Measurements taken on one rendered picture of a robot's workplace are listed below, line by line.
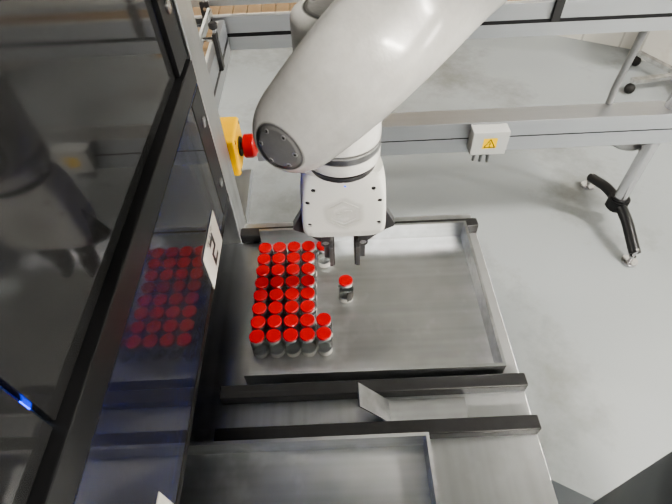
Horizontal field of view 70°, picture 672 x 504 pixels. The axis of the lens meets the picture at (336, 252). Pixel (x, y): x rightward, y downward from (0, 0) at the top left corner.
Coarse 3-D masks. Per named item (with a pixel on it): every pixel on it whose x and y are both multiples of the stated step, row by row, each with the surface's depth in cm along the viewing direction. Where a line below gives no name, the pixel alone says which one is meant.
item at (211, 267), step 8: (216, 224) 64; (208, 232) 60; (216, 232) 64; (208, 240) 60; (216, 240) 64; (208, 248) 60; (216, 248) 64; (208, 256) 59; (208, 264) 59; (208, 272) 59; (216, 272) 63
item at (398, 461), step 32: (192, 448) 57; (224, 448) 57; (256, 448) 58; (288, 448) 58; (320, 448) 59; (352, 448) 59; (384, 448) 59; (416, 448) 59; (192, 480) 57; (224, 480) 57; (256, 480) 57; (288, 480) 57; (320, 480) 57; (352, 480) 56; (384, 480) 56; (416, 480) 56
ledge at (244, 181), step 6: (246, 174) 93; (252, 174) 95; (240, 180) 92; (246, 180) 92; (252, 180) 95; (240, 186) 91; (246, 186) 91; (240, 192) 90; (246, 192) 90; (240, 198) 89; (246, 198) 89; (246, 204) 88; (246, 210) 87; (246, 216) 87; (246, 222) 87
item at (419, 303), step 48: (288, 240) 80; (336, 240) 81; (384, 240) 81; (432, 240) 80; (336, 288) 75; (384, 288) 74; (432, 288) 74; (480, 288) 70; (336, 336) 69; (384, 336) 69; (432, 336) 69; (480, 336) 68
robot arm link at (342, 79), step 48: (336, 0) 32; (384, 0) 31; (432, 0) 31; (480, 0) 32; (336, 48) 32; (384, 48) 32; (432, 48) 33; (288, 96) 35; (336, 96) 34; (384, 96) 34; (288, 144) 38; (336, 144) 37
